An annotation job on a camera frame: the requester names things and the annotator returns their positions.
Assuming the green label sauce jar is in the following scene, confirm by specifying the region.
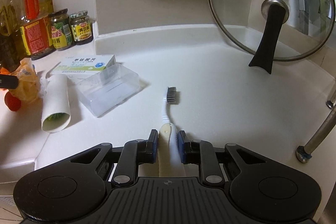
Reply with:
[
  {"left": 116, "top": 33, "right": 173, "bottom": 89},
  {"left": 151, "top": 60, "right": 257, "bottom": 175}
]
[{"left": 49, "top": 9, "right": 74, "bottom": 51}]

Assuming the red plastic bottle cap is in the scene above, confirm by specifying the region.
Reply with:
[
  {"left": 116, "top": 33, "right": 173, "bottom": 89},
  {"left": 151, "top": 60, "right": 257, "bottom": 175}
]
[{"left": 5, "top": 92, "right": 22, "bottom": 112}]

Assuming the white grey toothbrush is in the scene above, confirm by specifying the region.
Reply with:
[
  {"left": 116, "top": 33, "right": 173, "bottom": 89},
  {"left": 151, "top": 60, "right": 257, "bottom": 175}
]
[{"left": 158, "top": 87, "right": 186, "bottom": 177}]

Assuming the oil bottle red handle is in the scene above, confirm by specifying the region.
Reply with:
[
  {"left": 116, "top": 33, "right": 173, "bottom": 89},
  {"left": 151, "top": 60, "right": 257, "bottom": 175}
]
[{"left": 20, "top": 0, "right": 55, "bottom": 60}]

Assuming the glass pot lid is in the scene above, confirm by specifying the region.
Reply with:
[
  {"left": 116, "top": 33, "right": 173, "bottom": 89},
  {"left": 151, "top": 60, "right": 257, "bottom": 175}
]
[{"left": 208, "top": 0, "right": 335, "bottom": 73}]

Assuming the orange food wrapper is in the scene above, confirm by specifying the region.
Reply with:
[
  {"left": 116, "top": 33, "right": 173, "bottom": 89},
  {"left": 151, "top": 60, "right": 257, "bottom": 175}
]
[{"left": 9, "top": 58, "right": 41, "bottom": 103}]

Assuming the metal rack leg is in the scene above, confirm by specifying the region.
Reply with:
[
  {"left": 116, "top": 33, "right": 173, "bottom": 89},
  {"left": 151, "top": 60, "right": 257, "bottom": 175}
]
[{"left": 295, "top": 91, "right": 336, "bottom": 164}]

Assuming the dark oil bottle blue label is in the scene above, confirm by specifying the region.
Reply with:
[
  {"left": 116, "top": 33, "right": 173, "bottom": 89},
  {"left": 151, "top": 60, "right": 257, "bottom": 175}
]
[{"left": 0, "top": 4, "right": 26, "bottom": 72}]

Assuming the yellow oil bottle behind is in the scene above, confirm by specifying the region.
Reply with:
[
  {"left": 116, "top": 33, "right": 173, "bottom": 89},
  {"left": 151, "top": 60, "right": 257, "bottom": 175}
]
[{"left": 6, "top": 0, "right": 23, "bottom": 35}]

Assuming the clear plastic box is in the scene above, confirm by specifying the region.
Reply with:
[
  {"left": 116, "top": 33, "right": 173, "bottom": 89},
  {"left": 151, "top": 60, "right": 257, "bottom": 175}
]
[{"left": 75, "top": 64, "right": 140, "bottom": 117}]

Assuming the white green medicine box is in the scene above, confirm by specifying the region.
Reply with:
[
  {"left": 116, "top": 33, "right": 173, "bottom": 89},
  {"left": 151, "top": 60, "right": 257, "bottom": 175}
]
[{"left": 50, "top": 55, "right": 116, "bottom": 75}]

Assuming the yellow label sauce jar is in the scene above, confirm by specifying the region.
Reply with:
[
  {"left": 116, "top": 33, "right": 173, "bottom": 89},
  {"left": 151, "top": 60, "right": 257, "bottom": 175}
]
[{"left": 69, "top": 10, "right": 93, "bottom": 45}]

